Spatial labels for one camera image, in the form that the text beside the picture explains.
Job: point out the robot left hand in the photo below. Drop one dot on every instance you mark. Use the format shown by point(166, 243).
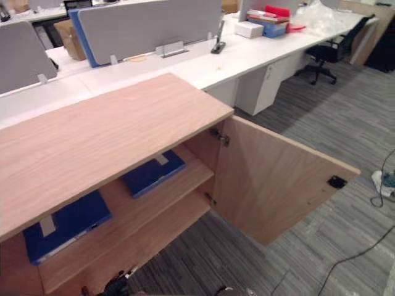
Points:
point(118, 285)

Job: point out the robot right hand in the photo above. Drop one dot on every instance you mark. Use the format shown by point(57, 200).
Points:
point(230, 292)

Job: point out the blue folder with grey label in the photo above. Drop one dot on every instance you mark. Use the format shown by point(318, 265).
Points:
point(78, 217)
point(148, 179)

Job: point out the metal door hinge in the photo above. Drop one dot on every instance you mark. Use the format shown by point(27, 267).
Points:
point(220, 137)
point(210, 198)

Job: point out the wooden cabinet shelf board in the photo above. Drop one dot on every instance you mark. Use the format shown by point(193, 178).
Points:
point(179, 185)

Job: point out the wooden cabinet door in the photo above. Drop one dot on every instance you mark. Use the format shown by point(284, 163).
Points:
point(271, 179)

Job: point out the light wooden office cabinet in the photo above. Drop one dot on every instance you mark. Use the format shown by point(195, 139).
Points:
point(92, 138)

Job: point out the black door latch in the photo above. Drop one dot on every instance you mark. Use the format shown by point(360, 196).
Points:
point(336, 181)

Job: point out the long white office desk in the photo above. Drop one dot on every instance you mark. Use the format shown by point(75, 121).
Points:
point(247, 55)

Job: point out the black office chair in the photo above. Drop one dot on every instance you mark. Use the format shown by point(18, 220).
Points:
point(330, 50)

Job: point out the red folder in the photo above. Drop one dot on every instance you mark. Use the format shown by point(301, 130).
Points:
point(277, 10)

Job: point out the white cloth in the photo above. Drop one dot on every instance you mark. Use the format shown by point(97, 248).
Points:
point(381, 185)

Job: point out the black desk stand device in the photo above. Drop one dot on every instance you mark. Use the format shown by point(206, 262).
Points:
point(218, 46)

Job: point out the blue desk divider panel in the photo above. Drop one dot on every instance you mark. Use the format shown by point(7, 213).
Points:
point(83, 40)

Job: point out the brown cardboard box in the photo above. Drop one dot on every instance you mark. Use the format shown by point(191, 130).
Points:
point(69, 38)

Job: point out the large grey desk divider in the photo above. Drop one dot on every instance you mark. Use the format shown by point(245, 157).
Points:
point(145, 27)

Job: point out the white box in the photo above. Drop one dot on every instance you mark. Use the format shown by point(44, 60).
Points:
point(248, 29)

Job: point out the blue file box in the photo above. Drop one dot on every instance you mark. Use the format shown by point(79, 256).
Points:
point(271, 30)

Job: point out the clear plastic bag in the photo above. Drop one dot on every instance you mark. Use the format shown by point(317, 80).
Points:
point(318, 15)

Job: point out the light wooden partition panel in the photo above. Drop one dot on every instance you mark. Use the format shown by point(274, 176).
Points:
point(370, 12)

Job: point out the white drawer pedestal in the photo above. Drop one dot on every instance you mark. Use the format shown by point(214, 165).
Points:
point(259, 89)

